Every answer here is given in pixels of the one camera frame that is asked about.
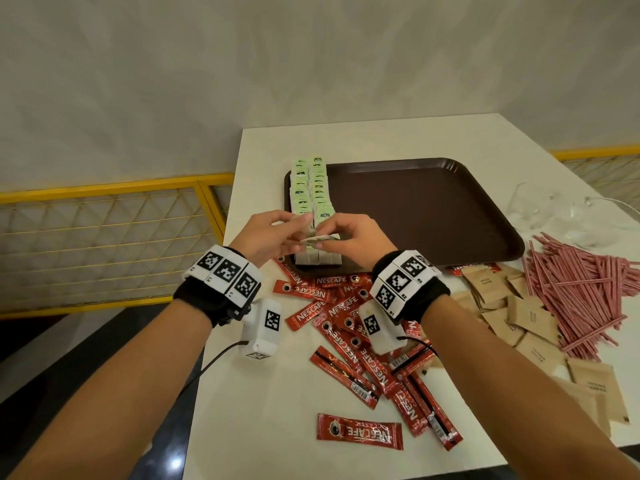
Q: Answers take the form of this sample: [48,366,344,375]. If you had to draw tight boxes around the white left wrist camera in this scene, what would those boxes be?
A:
[239,297,283,361]

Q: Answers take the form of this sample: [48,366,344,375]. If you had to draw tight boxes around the pile of pink stirrer sticks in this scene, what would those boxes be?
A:
[521,232,640,363]

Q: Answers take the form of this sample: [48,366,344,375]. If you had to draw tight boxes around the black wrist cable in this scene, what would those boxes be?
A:
[177,339,250,401]
[396,336,440,358]

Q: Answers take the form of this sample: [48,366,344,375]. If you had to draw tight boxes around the brown plastic tray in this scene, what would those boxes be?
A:
[283,157,526,279]

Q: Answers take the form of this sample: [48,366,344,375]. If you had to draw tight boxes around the wristband with marker tiles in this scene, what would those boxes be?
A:
[173,244,263,328]
[369,249,452,323]

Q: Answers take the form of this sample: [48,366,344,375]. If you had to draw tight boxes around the clear glass cups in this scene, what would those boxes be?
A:
[507,182,640,251]

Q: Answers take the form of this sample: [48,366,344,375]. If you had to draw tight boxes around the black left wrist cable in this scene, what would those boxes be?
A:
[177,339,250,401]

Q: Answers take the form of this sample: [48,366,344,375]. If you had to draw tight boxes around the pile of brown sugar packets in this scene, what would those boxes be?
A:
[449,263,631,438]

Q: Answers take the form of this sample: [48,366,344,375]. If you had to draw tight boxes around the right wristband with marker tiles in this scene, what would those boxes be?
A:
[369,249,452,323]

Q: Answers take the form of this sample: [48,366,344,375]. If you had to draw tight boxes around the left wristband with marker tiles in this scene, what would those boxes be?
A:
[173,244,263,328]

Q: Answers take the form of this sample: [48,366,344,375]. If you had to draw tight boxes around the person's left hand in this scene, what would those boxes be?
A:
[229,210,315,268]

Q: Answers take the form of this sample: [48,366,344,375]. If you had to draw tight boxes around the person's right hand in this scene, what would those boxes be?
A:
[312,213,399,273]

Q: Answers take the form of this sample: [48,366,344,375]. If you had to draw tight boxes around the neat rows of tea bags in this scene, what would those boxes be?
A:
[289,154,343,267]

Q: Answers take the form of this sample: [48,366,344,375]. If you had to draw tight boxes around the marker cube on right wrist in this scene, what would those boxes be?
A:
[359,299,407,357]

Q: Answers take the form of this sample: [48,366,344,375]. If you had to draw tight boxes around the person's right forearm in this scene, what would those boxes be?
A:
[421,294,640,480]

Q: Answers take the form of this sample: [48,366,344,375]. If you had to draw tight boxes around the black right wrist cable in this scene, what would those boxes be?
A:
[396,336,440,358]

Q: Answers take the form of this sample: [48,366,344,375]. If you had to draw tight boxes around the pile of red Nescafe sachets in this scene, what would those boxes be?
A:
[272,262,501,451]

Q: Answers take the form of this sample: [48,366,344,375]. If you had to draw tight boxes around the person's left forearm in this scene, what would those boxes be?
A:
[7,298,213,480]

